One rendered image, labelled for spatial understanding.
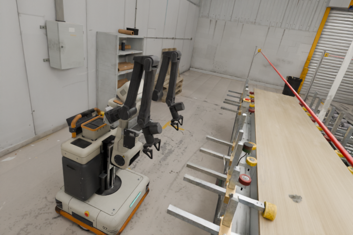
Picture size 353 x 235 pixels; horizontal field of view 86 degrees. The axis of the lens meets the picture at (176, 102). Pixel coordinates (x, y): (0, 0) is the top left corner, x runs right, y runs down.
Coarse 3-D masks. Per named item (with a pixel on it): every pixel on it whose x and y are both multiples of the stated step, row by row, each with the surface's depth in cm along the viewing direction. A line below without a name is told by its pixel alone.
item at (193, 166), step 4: (188, 164) 142; (192, 164) 143; (192, 168) 142; (196, 168) 141; (200, 168) 140; (204, 168) 140; (204, 172) 139; (208, 172) 138; (212, 172) 138; (216, 172) 138; (212, 176) 138; (216, 176) 136; (220, 176) 135; (224, 176) 135; (224, 180) 135; (236, 184) 133; (240, 184) 131; (244, 188) 131
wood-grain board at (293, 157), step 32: (256, 96) 332; (288, 96) 365; (256, 128) 209; (288, 128) 222; (288, 160) 159; (320, 160) 166; (288, 192) 124; (320, 192) 129; (352, 192) 133; (288, 224) 102; (320, 224) 105; (352, 224) 108
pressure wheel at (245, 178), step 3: (243, 174) 133; (240, 177) 130; (243, 177) 131; (246, 177) 130; (249, 177) 131; (240, 180) 129; (243, 180) 127; (246, 180) 128; (249, 180) 128; (243, 183) 128; (246, 183) 127; (249, 183) 127
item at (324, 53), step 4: (324, 52) 324; (324, 56) 324; (320, 60) 329; (320, 64) 330; (316, 68) 336; (316, 72) 337; (312, 80) 342; (312, 84) 344; (308, 88) 347; (308, 92) 349; (304, 100) 355
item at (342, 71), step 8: (352, 40) 215; (352, 48) 213; (344, 64) 220; (344, 72) 222; (336, 80) 227; (336, 88) 229; (328, 96) 236; (328, 104) 237; (320, 112) 245; (320, 120) 245
